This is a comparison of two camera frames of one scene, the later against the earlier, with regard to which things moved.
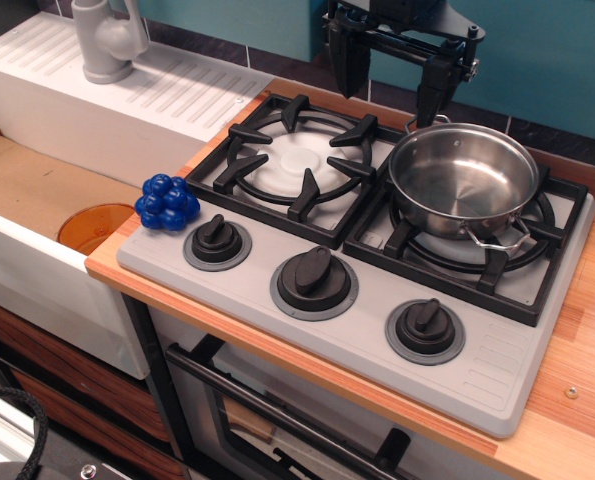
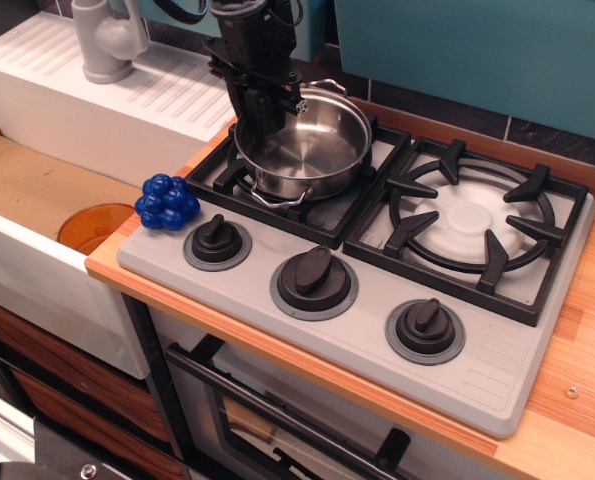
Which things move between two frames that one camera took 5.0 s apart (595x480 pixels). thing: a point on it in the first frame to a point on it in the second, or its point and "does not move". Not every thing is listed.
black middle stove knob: x=314 y=286 does not move
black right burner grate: x=514 y=282 does not move
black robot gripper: x=417 y=27 to x=255 y=48
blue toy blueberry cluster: x=166 y=203 does not move
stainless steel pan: x=454 y=179 to x=321 y=151
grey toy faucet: x=109 y=45 does not move
